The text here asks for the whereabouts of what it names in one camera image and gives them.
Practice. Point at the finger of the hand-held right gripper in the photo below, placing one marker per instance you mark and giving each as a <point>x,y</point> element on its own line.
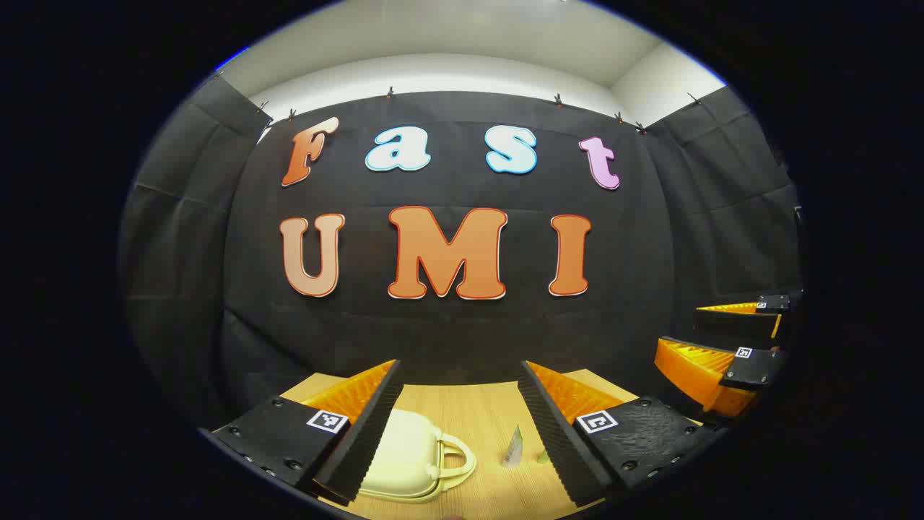
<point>736,323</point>
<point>754,368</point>

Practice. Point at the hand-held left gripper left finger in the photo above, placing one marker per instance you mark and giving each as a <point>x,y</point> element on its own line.
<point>368,433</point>

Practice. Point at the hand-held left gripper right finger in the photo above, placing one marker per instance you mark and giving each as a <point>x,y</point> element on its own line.
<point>548,433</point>

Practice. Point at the pale yellow suitcase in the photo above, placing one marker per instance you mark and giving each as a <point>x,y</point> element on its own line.
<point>404,455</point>

